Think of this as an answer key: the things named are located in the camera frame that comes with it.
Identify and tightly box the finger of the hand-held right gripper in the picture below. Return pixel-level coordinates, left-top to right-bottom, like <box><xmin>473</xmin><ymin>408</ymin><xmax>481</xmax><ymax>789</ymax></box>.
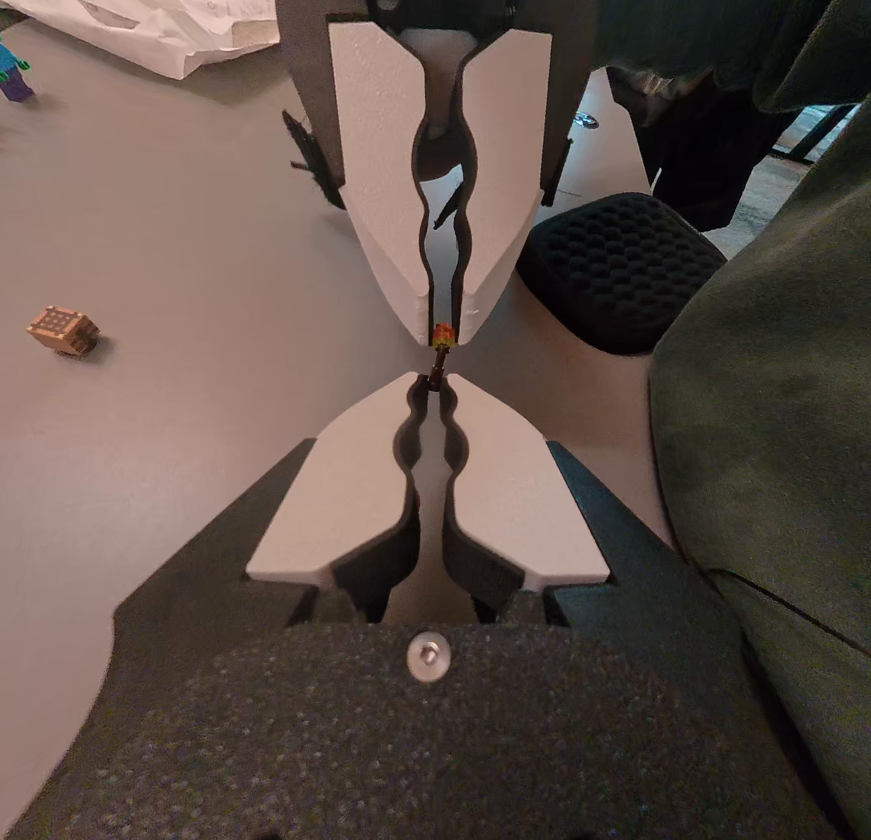
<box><xmin>452</xmin><ymin>29</ymin><xmax>553</xmax><ymax>346</ymax></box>
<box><xmin>328</xmin><ymin>22</ymin><xmax>438</xmax><ymax>346</ymax></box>

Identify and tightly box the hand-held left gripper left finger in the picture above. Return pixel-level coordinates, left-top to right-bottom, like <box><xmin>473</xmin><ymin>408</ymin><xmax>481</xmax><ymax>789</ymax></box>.
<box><xmin>245</xmin><ymin>371</ymin><xmax>423</xmax><ymax>625</ymax></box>

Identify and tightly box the dark cloth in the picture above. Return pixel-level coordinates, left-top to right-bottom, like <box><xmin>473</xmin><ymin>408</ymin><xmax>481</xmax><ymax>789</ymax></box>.
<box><xmin>609</xmin><ymin>68</ymin><xmax>811</xmax><ymax>232</ymax></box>

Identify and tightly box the zombie toy figure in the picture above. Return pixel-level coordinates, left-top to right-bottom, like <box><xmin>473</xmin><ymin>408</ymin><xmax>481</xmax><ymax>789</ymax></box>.
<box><xmin>0</xmin><ymin>32</ymin><xmax>36</xmax><ymax>103</ymax></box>

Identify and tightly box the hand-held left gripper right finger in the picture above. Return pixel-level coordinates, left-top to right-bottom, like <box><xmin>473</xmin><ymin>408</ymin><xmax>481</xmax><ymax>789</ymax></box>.
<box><xmin>439</xmin><ymin>372</ymin><xmax>611</xmax><ymax>625</ymax></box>

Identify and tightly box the grey desk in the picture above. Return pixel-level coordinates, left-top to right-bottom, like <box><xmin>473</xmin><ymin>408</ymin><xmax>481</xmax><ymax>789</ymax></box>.
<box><xmin>0</xmin><ymin>20</ymin><xmax>681</xmax><ymax>820</ymax></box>

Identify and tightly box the white crumpled paper bag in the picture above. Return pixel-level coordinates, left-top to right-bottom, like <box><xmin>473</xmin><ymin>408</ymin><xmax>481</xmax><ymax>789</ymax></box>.
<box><xmin>0</xmin><ymin>0</ymin><xmax>281</xmax><ymax>80</ymax></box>

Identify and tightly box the tan toy brick cube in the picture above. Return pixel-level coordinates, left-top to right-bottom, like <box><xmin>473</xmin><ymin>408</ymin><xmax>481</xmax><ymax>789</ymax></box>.
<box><xmin>27</xmin><ymin>305</ymin><xmax>101</xmax><ymax>358</ymax></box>

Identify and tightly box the person's right forearm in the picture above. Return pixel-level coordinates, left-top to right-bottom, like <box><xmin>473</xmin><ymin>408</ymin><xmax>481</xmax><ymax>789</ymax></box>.
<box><xmin>592</xmin><ymin>0</ymin><xmax>871</xmax><ymax>113</ymax></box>

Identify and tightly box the black honeycomb armrest pad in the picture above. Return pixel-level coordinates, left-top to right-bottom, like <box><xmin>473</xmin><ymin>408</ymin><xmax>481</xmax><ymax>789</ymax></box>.
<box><xmin>516</xmin><ymin>192</ymin><xmax>728</xmax><ymax>357</ymax></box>

